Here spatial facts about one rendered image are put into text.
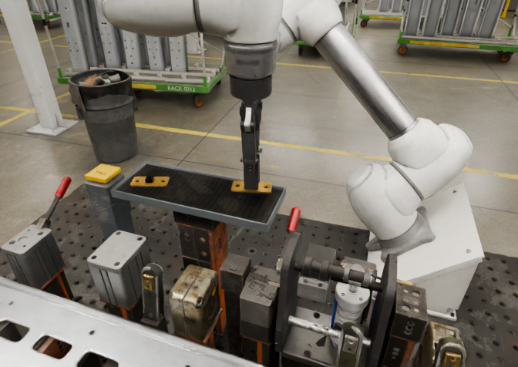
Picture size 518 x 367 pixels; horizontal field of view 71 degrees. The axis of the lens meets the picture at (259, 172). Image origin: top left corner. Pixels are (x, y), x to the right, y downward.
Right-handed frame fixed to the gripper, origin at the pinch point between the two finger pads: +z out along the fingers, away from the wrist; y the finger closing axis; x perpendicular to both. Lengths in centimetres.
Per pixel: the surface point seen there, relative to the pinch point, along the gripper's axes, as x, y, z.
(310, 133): 28, -277, 125
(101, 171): -37.8, -8.0, 7.4
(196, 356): -7.2, 26.5, 23.2
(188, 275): -10.9, 15.1, 15.4
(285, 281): 8.0, 21.0, 8.1
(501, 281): 78, -25, 53
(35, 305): -43, 19, 23
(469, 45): 293, -584, 100
